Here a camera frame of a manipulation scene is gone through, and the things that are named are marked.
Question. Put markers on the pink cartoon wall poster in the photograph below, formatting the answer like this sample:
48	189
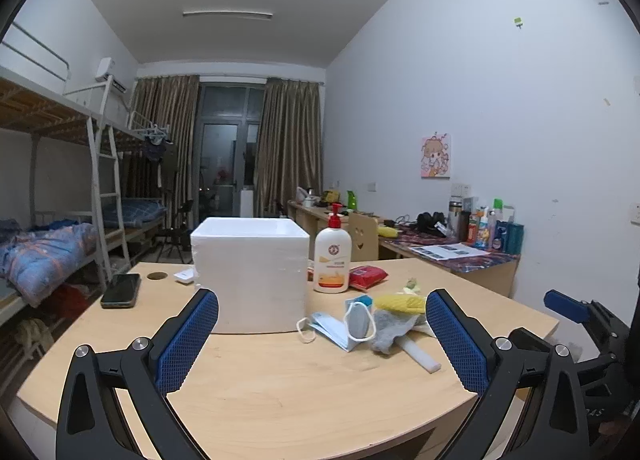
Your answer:
436	156

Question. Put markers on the red wipes packet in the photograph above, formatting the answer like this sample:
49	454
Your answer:
367	276

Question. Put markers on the blue checked mattress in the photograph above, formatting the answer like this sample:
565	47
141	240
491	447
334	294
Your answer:
135	212

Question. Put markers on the green cap bottle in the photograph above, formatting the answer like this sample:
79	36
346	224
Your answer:
495	212

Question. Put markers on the yellow box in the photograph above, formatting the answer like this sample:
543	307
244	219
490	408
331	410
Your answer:
330	196

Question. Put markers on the blue face mask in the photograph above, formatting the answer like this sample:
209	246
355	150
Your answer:
330	330

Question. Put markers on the blue plaid quilt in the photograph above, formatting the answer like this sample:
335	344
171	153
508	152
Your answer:
45	260

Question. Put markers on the brown curtain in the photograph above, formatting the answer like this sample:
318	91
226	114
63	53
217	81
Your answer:
165	140
290	150

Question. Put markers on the wooden smiley face chair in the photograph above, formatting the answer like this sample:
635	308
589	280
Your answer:
363	237

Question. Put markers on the white air conditioner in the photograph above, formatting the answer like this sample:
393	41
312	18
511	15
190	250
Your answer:
107	71

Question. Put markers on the black headphones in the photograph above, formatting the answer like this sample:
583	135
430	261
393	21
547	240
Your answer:
431	222

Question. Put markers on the glass balcony door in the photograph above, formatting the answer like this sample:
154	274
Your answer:
227	150

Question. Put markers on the grey knitted cloth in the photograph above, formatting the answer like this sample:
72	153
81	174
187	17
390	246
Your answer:
392	332

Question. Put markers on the white remote control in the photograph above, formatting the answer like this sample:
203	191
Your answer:
184	275

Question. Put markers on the steel thermos flask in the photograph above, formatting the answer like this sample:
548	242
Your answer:
454	220

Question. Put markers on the teal canister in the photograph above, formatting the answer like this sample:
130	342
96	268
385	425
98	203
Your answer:
516	239

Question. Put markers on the white foam strip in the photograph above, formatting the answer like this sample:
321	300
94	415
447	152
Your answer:
422	354

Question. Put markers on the white lotion pump bottle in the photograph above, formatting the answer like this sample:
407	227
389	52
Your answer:
332	260

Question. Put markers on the green wall hook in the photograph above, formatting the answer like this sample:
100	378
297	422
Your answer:
520	21

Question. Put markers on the white bunk bed ladder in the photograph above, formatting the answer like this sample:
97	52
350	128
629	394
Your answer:
107	195

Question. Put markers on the white foam box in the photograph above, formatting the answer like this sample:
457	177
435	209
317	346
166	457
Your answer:
250	275

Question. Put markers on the yellow sponge cloth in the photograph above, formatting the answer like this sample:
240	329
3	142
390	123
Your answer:
400	303

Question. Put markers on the printed paper sheets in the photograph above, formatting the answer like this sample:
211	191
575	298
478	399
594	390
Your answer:
450	251

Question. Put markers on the black smartphone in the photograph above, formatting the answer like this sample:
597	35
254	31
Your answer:
121	290

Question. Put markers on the cream cloth bundle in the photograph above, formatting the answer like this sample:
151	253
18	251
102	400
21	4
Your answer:
32	337

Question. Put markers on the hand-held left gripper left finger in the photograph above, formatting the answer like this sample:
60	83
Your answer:
187	340

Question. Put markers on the white kettle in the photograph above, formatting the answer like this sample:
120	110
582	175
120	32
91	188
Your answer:
310	199

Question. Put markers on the white face mask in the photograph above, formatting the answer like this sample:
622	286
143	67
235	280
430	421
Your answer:
357	322

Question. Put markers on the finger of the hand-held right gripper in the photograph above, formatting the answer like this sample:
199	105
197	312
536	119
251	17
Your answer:
530	337
565	302

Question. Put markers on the black folding chair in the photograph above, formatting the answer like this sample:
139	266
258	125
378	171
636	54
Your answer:
177	230

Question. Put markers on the ceiling tube light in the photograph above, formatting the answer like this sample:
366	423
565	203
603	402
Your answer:
227	14

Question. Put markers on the white wall socket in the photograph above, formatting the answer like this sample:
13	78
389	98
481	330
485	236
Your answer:
460	189

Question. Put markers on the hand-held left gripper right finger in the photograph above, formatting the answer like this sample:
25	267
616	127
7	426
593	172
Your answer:
457	340

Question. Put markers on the long wooden desk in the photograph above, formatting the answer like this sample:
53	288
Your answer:
305	217

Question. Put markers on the green spray bottle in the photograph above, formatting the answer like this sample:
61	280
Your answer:
353	201

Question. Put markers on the red bag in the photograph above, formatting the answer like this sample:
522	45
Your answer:
70	302

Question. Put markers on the hanging dark clothes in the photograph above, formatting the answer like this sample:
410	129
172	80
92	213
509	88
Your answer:
156	149

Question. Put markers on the white metal bunk bed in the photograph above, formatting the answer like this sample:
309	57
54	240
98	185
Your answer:
35	115

